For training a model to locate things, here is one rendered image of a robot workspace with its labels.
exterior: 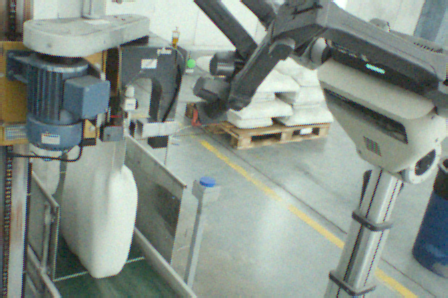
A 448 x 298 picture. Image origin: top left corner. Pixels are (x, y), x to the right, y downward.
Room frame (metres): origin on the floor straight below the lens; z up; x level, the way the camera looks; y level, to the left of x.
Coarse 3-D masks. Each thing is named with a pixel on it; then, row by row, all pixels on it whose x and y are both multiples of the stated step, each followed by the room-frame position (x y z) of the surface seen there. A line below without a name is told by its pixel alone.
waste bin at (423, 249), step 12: (444, 156) 3.22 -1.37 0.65; (444, 168) 3.01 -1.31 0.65; (444, 180) 2.97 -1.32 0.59; (432, 192) 3.08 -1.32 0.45; (444, 192) 2.94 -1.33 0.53; (432, 204) 3.02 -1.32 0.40; (444, 204) 2.93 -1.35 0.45; (432, 216) 2.98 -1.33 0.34; (444, 216) 2.91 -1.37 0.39; (420, 228) 3.07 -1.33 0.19; (432, 228) 2.96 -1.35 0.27; (444, 228) 2.90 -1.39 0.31; (420, 240) 3.02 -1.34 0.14; (432, 240) 2.93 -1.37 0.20; (444, 240) 2.88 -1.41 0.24; (420, 252) 2.98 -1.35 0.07; (432, 252) 2.92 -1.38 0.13; (444, 252) 2.87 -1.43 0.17; (432, 264) 2.90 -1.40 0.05; (444, 264) 2.87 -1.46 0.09; (444, 276) 2.86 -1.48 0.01
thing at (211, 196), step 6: (198, 180) 1.82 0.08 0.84; (192, 186) 1.81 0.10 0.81; (198, 186) 1.78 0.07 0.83; (204, 186) 1.78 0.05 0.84; (216, 186) 1.80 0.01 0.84; (192, 192) 1.80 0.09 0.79; (198, 192) 1.78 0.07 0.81; (204, 192) 1.75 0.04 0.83; (210, 192) 1.77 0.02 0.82; (216, 192) 1.79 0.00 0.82; (198, 198) 1.77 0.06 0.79; (204, 198) 1.76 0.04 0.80; (210, 198) 1.78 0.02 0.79; (216, 198) 1.79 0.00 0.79
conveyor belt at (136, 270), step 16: (64, 176) 2.47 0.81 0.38; (64, 240) 1.92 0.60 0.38; (64, 256) 1.81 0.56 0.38; (128, 256) 1.89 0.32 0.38; (64, 272) 1.71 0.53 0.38; (80, 272) 1.73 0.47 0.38; (128, 272) 1.79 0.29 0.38; (144, 272) 1.81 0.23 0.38; (64, 288) 1.62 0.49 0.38; (80, 288) 1.64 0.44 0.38; (96, 288) 1.65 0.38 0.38; (112, 288) 1.67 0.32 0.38; (128, 288) 1.69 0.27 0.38; (144, 288) 1.71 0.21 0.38; (160, 288) 1.73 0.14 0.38
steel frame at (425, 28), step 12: (432, 0) 9.74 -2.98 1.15; (444, 0) 9.58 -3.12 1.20; (432, 12) 9.69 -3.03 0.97; (444, 12) 9.39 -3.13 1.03; (420, 24) 9.69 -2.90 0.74; (432, 24) 9.63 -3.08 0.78; (444, 24) 9.42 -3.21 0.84; (420, 36) 9.74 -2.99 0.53; (432, 36) 9.57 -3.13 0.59; (444, 36) 9.51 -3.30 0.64
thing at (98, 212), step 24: (96, 144) 1.88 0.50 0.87; (120, 144) 1.75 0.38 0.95; (72, 168) 1.88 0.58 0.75; (96, 168) 1.77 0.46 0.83; (120, 168) 1.74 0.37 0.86; (72, 192) 1.86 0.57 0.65; (96, 192) 1.72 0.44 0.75; (120, 192) 1.73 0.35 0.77; (72, 216) 1.84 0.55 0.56; (96, 216) 1.71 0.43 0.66; (120, 216) 1.71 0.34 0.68; (72, 240) 1.83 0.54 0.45; (96, 240) 1.70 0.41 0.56; (120, 240) 1.72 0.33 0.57; (96, 264) 1.69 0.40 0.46; (120, 264) 1.74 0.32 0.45
